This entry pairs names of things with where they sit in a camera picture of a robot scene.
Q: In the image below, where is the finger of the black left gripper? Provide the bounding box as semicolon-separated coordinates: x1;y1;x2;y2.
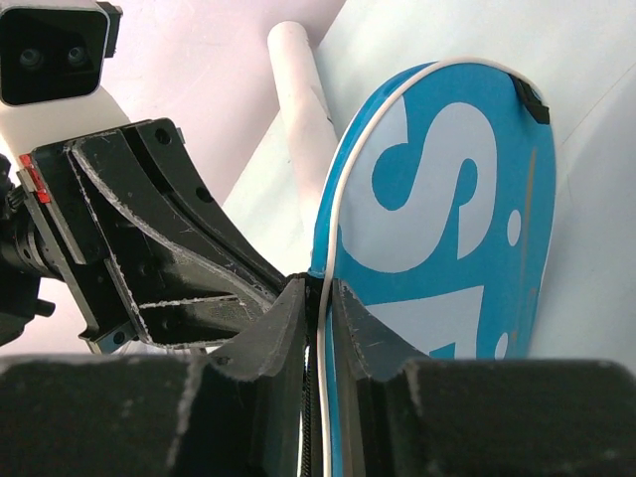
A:
123;118;285;295
72;136;277;312

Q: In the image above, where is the blue sport racket bag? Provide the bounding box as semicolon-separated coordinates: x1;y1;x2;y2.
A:
309;58;557;476

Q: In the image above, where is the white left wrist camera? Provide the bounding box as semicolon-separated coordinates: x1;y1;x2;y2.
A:
1;1;130;162

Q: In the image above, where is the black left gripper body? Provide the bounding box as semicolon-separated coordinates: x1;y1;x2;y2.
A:
20;142;149;354

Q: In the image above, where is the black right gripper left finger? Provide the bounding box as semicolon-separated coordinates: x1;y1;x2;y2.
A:
1;277;306;476

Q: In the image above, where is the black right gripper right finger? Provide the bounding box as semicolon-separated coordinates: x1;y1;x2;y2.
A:
331;281;635;476

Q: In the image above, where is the white cardboard shuttlecock tube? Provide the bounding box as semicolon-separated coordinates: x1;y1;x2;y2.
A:
267;21;338;245

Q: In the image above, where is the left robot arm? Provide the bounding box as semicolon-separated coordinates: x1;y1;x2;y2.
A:
1;118;285;354

